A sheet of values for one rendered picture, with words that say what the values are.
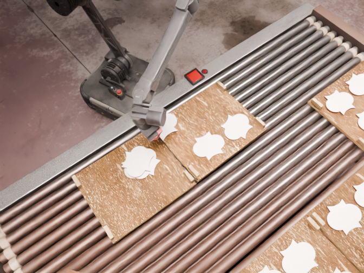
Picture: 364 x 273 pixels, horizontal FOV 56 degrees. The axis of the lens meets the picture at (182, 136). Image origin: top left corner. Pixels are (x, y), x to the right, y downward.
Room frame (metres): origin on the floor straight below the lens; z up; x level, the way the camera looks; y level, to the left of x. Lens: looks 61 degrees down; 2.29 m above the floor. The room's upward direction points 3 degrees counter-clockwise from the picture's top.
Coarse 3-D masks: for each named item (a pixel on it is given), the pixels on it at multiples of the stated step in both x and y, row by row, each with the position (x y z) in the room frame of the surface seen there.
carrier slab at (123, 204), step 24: (144, 144) 0.73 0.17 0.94; (96, 168) 0.62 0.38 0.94; (120, 168) 0.62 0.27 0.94; (168, 168) 0.60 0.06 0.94; (96, 192) 0.51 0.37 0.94; (120, 192) 0.51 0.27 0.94; (144, 192) 0.50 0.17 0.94; (168, 192) 0.50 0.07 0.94; (96, 216) 0.41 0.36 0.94; (120, 216) 0.41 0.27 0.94; (144, 216) 0.40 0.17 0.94
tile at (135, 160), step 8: (128, 152) 0.68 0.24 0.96; (136, 152) 0.68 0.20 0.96; (144, 152) 0.68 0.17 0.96; (128, 160) 0.64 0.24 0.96; (136, 160) 0.64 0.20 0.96; (144, 160) 0.64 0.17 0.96; (128, 168) 0.60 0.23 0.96; (136, 168) 0.60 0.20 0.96; (144, 168) 0.60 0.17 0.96; (136, 176) 0.57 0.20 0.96
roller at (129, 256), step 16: (304, 128) 0.78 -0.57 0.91; (272, 144) 0.70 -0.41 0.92; (256, 160) 0.63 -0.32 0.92; (240, 176) 0.56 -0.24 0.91; (208, 192) 0.49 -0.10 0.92; (192, 208) 0.43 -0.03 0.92; (176, 224) 0.37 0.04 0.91; (144, 240) 0.31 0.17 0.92; (128, 256) 0.25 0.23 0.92; (112, 272) 0.20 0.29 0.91
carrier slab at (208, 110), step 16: (208, 96) 0.97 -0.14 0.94; (224, 96) 0.97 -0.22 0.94; (176, 112) 0.89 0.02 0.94; (192, 112) 0.89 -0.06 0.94; (208, 112) 0.88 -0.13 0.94; (224, 112) 0.88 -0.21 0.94; (240, 112) 0.87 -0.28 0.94; (176, 128) 0.80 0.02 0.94; (192, 128) 0.80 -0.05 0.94; (208, 128) 0.79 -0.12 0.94; (256, 128) 0.78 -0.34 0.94; (176, 144) 0.72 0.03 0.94; (192, 144) 0.72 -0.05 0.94; (224, 144) 0.71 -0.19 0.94; (240, 144) 0.70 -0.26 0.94; (192, 160) 0.64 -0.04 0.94; (208, 160) 0.63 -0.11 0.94; (224, 160) 0.63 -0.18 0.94
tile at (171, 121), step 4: (168, 116) 0.79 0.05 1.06; (172, 116) 0.79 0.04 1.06; (168, 120) 0.77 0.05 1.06; (172, 120) 0.77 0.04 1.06; (176, 120) 0.77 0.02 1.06; (168, 124) 0.75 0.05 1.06; (172, 124) 0.75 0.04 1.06; (176, 124) 0.76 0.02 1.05; (164, 128) 0.73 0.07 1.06; (168, 128) 0.73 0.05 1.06; (172, 128) 0.73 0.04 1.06; (164, 132) 0.72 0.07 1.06; (168, 132) 0.72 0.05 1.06; (172, 132) 0.72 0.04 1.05; (156, 136) 0.70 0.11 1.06; (160, 136) 0.70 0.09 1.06; (164, 136) 0.70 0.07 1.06
